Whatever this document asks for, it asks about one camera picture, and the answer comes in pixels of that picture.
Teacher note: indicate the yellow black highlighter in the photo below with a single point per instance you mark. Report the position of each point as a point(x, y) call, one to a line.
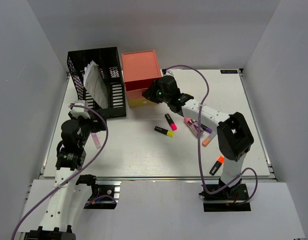
point(164, 131)

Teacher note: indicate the pastel purple highlighter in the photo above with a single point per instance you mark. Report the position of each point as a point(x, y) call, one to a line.
point(96, 140)

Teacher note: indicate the orange black highlighter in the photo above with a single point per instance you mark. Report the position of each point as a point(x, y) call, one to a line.
point(216, 166)

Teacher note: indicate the pastel orange highlighter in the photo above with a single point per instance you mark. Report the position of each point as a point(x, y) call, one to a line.
point(209, 139)

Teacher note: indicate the purple black highlighter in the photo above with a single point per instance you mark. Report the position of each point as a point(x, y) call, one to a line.
point(205, 128)

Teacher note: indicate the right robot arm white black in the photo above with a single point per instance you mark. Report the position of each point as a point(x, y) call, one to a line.
point(233, 134)

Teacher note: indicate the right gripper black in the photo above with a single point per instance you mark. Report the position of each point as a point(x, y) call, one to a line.
point(150, 93)

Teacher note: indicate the coral top drawer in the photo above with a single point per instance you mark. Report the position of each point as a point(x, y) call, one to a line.
point(134, 89)

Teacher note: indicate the yellow bottom drawer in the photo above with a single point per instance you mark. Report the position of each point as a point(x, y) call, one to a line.
point(139, 102)

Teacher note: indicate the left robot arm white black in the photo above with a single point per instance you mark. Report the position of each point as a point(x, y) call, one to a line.
point(72, 189)

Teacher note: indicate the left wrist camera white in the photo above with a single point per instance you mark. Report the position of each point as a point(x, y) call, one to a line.
point(77, 109)

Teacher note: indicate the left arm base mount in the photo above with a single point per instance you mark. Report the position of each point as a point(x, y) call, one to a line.
point(102, 196)

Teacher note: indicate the pink black highlighter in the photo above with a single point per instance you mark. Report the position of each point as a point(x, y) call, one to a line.
point(170, 122)

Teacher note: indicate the coral drawer cabinet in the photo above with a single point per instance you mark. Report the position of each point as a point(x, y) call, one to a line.
point(138, 66)

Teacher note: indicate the black mesh file organizer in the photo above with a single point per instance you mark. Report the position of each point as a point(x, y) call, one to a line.
point(107, 59)

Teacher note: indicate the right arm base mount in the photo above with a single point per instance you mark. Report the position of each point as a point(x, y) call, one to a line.
point(226, 200)

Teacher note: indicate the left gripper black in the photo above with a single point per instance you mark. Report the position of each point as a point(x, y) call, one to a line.
point(97, 126)

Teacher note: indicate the white paper stack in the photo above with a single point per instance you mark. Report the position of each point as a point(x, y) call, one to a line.
point(95, 85)

